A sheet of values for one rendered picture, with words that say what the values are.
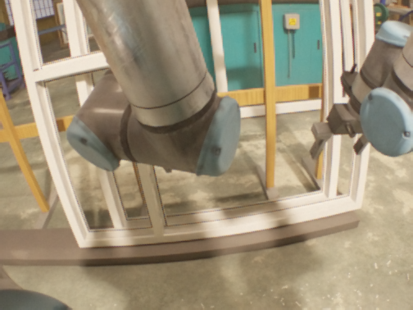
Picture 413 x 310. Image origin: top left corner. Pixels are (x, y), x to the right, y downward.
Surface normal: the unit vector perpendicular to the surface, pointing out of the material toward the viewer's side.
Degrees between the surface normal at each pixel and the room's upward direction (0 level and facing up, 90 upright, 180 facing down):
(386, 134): 94
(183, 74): 99
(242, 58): 90
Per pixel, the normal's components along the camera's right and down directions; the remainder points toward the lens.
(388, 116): -0.91, 0.33
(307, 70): 0.08, 0.49
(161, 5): 0.66, 0.46
